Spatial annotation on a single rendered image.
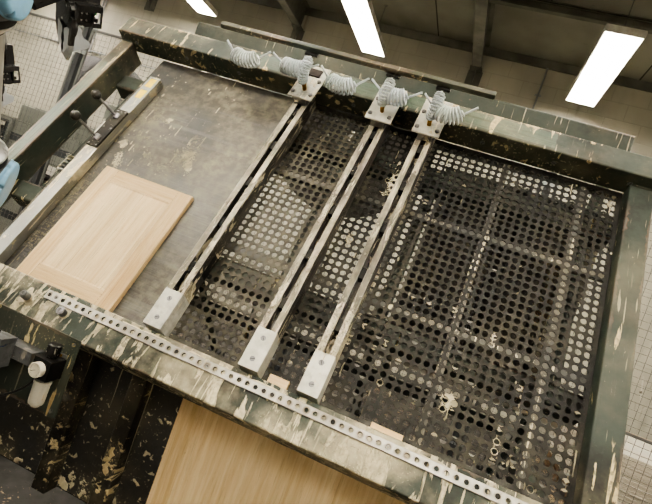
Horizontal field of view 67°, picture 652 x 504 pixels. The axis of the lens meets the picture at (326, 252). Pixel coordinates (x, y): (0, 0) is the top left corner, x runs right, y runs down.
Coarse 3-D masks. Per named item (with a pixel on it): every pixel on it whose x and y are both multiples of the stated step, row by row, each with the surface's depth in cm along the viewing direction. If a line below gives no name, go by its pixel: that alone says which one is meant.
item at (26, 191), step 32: (128, 96) 212; (320, 160) 196; (32, 192) 182; (544, 224) 173; (608, 224) 169; (256, 288) 159; (320, 320) 154; (384, 320) 151; (480, 384) 143; (576, 416) 136
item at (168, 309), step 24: (312, 96) 186; (288, 120) 186; (264, 144) 178; (288, 144) 184; (264, 168) 172; (240, 192) 168; (216, 216) 161; (240, 216) 166; (216, 240) 156; (192, 264) 153; (168, 288) 148; (192, 288) 151; (168, 312) 143; (168, 336) 147
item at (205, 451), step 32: (192, 416) 158; (192, 448) 158; (224, 448) 155; (256, 448) 153; (288, 448) 151; (160, 480) 159; (192, 480) 157; (224, 480) 155; (256, 480) 152; (288, 480) 150; (320, 480) 148; (352, 480) 146
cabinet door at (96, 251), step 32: (96, 192) 175; (128, 192) 175; (160, 192) 174; (64, 224) 168; (96, 224) 168; (128, 224) 167; (160, 224) 167; (32, 256) 161; (64, 256) 161; (96, 256) 161; (128, 256) 161; (64, 288) 154; (96, 288) 154; (128, 288) 155
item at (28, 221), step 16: (160, 80) 203; (144, 96) 198; (128, 112) 193; (80, 160) 180; (96, 160) 185; (64, 176) 176; (80, 176) 180; (48, 192) 172; (64, 192) 176; (32, 208) 169; (48, 208) 171; (16, 224) 165; (32, 224) 167; (0, 240) 162; (16, 240) 163; (0, 256) 160
